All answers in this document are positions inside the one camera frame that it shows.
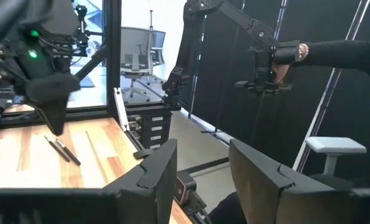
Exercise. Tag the black table-level camera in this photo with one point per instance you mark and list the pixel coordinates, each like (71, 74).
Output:
(185, 186)

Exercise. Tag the white metal strip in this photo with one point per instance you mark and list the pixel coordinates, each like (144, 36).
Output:
(121, 109)

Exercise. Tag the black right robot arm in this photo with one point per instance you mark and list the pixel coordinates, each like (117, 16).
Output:
(4, 15)

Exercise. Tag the thin black makeup brush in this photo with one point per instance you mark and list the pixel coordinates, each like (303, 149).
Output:
(57, 149)
(68, 152)

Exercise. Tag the white slanted pole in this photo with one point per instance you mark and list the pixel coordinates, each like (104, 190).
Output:
(328, 90)

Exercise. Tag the black partition curtain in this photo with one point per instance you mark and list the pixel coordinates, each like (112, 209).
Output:
(235, 118)

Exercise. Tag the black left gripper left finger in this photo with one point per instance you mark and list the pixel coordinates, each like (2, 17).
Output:
(154, 186)

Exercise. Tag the grey mesh office chair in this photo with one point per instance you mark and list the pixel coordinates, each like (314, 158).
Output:
(135, 62)
(158, 46)

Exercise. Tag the black vertical post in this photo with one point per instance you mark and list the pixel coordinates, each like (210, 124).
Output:
(111, 46)

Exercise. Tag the grey chair armrest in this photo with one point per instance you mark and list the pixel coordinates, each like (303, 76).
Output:
(334, 146)

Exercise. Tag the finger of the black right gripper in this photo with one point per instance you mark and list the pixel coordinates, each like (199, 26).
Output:
(52, 88)
(55, 118)

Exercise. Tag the person's forearm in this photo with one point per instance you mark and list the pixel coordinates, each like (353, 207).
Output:
(344, 56)

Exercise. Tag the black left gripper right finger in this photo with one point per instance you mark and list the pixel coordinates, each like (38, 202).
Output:
(266, 193)

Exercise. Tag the black drawer cabinet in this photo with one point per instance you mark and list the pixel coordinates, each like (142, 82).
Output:
(154, 130)

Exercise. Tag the person's hand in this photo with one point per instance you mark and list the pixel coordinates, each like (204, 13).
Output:
(304, 51)

